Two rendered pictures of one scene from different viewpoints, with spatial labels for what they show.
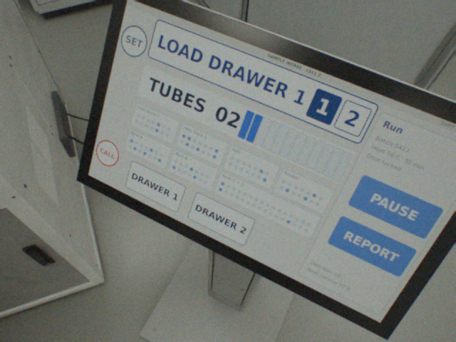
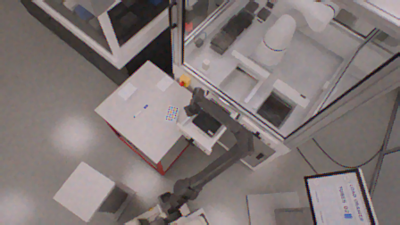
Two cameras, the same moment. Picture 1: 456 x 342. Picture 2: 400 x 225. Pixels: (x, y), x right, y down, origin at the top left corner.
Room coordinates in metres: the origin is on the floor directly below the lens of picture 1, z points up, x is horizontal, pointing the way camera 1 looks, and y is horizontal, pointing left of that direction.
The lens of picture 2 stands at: (-0.51, 0.37, 2.49)
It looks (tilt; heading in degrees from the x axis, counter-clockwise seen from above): 67 degrees down; 54
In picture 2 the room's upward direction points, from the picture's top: 10 degrees clockwise
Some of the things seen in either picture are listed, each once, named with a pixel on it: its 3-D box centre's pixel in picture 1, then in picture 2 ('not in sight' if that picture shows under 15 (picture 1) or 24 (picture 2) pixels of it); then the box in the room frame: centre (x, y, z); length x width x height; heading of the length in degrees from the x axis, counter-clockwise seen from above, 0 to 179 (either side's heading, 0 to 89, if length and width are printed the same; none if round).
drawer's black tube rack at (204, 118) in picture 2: not in sight; (211, 118); (-0.05, 0.85, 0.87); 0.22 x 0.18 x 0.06; 25
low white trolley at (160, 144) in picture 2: not in sight; (156, 124); (-0.39, 1.15, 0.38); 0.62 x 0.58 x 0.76; 115
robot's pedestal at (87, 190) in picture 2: not in sight; (101, 195); (-1.01, 0.78, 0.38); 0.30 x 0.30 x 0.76; 33
